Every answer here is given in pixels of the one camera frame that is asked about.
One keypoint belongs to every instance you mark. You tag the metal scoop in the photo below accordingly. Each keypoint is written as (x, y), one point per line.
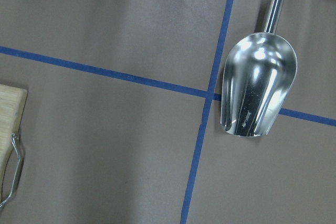
(258, 75)

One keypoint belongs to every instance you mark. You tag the wooden cutting board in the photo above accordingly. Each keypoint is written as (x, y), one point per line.
(12, 106)

